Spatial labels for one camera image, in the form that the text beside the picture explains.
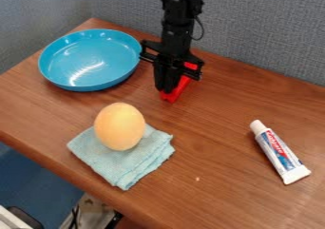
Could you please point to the light blue folded cloth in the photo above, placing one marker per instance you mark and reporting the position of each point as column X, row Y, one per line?
column 122, row 168

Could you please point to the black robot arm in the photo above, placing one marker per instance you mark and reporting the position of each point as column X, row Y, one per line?
column 179, row 15

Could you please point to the red plastic block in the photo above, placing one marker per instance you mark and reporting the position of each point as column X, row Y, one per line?
column 174, row 95

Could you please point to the grey bag under table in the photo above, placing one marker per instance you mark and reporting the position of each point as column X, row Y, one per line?
column 91, row 214

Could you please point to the blue plate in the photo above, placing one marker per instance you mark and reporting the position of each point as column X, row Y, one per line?
column 89, row 59

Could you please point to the orange egg-shaped object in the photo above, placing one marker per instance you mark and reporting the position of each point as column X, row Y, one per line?
column 119, row 126

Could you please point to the white object bottom corner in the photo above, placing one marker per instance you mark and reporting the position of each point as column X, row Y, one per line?
column 13, row 218

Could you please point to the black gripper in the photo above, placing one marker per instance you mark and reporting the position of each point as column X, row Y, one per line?
column 184, row 64

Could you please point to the white toothpaste tube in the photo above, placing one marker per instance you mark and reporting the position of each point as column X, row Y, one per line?
column 287, row 165

